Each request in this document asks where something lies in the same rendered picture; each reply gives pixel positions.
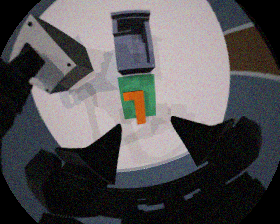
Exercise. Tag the orange l-shaped part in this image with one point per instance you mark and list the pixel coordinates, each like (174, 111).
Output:
(138, 96)

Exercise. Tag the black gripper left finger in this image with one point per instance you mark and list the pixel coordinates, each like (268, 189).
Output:
(100, 157)

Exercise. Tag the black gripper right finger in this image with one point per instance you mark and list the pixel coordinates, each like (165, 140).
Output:
(198, 138)

